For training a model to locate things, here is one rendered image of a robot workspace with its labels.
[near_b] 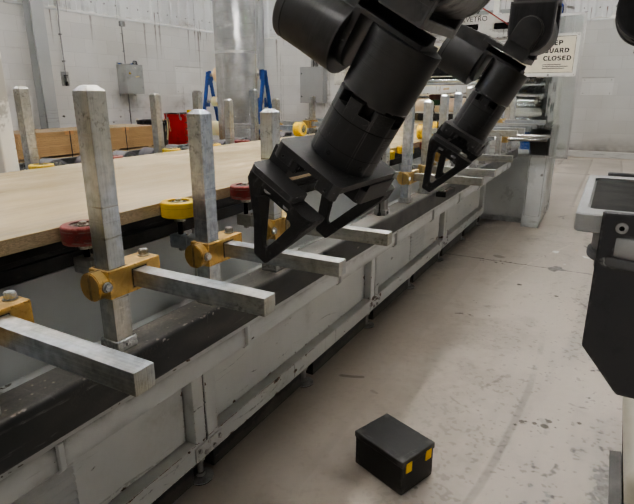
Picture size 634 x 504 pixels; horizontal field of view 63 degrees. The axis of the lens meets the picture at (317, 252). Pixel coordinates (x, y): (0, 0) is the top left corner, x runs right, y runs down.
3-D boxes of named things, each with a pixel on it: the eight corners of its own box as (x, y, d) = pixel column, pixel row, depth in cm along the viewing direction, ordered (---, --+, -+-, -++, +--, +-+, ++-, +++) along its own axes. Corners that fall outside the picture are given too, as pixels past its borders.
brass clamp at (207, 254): (244, 253, 118) (244, 232, 117) (205, 270, 107) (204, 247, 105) (223, 250, 121) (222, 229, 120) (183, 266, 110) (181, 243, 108)
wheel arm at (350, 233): (392, 246, 124) (392, 229, 122) (386, 250, 121) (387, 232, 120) (244, 225, 144) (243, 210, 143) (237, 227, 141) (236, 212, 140)
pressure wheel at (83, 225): (58, 285, 96) (49, 225, 93) (82, 271, 104) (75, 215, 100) (98, 288, 95) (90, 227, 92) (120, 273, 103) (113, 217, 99)
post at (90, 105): (136, 359, 95) (105, 85, 81) (120, 368, 92) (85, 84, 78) (122, 355, 97) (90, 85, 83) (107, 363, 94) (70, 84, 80)
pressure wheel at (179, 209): (156, 248, 119) (152, 199, 116) (183, 241, 126) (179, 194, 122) (180, 254, 115) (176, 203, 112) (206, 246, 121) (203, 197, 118)
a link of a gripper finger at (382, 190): (267, 222, 49) (309, 139, 44) (309, 209, 55) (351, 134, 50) (318, 268, 47) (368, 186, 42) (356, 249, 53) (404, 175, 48)
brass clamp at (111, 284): (164, 280, 97) (161, 255, 95) (104, 305, 86) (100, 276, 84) (140, 275, 100) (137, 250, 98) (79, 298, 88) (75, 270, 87)
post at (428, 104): (427, 206, 243) (434, 100, 229) (425, 208, 240) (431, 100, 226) (420, 206, 244) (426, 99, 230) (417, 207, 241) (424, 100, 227)
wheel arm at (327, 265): (346, 276, 103) (346, 256, 101) (338, 282, 100) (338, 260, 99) (181, 246, 123) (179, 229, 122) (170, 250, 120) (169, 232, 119)
